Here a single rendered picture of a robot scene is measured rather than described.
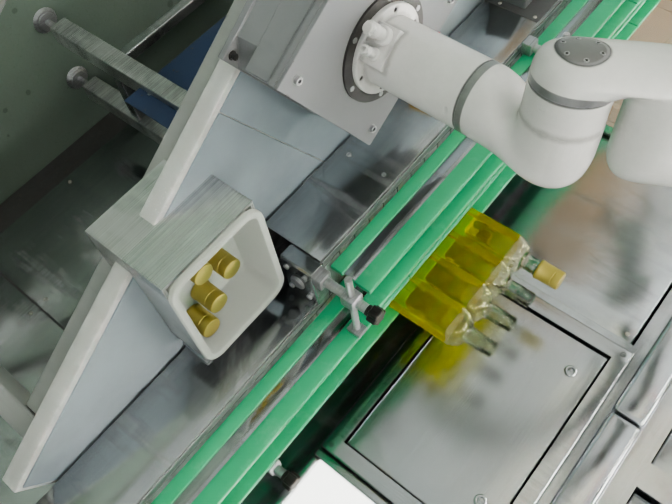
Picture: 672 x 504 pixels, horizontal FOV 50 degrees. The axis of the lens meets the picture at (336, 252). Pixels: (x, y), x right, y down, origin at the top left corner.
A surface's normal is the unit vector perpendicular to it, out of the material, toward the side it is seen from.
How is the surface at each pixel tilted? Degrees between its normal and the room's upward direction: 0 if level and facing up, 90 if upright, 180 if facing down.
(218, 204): 90
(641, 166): 81
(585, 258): 91
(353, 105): 4
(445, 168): 90
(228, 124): 0
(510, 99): 50
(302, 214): 90
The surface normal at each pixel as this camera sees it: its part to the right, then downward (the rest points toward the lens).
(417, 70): -0.59, 0.09
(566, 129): -0.17, 0.72
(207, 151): 0.77, 0.50
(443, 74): -0.48, -0.10
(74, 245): -0.11, -0.52
